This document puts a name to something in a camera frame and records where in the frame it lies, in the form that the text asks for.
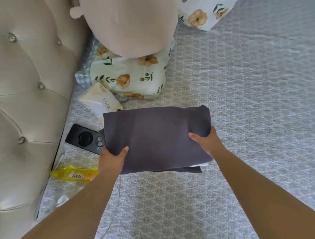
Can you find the person's left hand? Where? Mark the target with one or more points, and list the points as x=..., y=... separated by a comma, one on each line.
x=112, y=163

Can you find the white packet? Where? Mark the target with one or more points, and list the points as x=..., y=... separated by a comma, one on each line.
x=101, y=101

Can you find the bed with grey patterned sheet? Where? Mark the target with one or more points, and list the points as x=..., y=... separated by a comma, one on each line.
x=256, y=88

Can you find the person's left forearm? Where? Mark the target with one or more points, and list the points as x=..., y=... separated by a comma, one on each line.
x=74, y=211

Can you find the pink plush pillow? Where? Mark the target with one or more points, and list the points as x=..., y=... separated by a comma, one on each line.
x=128, y=24

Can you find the yellow packet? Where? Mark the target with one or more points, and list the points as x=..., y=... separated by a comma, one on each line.
x=74, y=174

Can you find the floral pillow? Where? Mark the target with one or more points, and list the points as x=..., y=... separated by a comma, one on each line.
x=133, y=74

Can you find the person's right hand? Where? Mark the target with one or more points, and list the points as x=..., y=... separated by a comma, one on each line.
x=209, y=142

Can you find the floral quilt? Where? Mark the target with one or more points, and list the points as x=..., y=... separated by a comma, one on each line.
x=204, y=14

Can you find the black phone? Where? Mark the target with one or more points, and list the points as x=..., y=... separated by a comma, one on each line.
x=84, y=139

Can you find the person's right forearm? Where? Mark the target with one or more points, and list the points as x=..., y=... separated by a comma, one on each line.
x=266, y=197

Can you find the beige tufted headboard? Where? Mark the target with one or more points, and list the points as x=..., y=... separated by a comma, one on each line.
x=29, y=108

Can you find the white printed t-shirt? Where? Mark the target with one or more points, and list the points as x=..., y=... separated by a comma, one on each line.
x=201, y=164

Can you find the grey printed t-shirt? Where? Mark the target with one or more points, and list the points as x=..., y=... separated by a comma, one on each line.
x=157, y=138

